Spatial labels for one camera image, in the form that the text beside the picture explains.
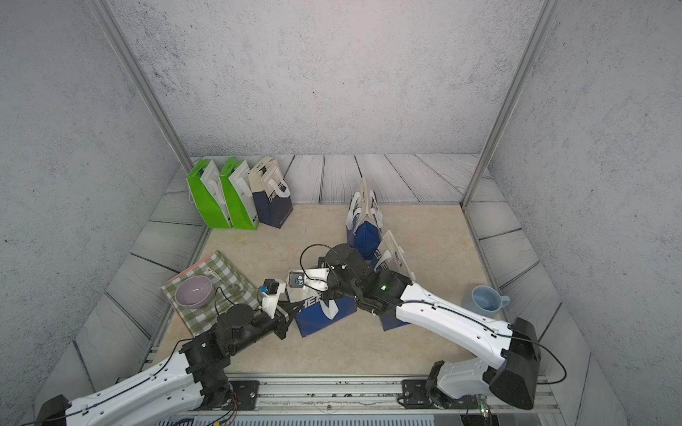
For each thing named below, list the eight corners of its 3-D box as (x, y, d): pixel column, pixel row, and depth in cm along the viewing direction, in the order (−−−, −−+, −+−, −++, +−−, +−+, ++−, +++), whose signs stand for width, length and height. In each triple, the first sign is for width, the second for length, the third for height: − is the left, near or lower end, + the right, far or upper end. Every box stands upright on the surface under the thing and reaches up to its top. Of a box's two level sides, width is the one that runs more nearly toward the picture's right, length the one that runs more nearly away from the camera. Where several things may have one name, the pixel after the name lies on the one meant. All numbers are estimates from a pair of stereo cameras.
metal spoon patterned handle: (205, 275, 100) (203, 271, 98) (211, 270, 101) (208, 266, 99) (236, 295, 94) (234, 292, 93) (241, 289, 96) (239, 287, 94)
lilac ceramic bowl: (175, 310, 90) (168, 304, 86) (188, 282, 96) (181, 275, 93) (211, 310, 90) (205, 304, 86) (221, 282, 96) (216, 275, 93)
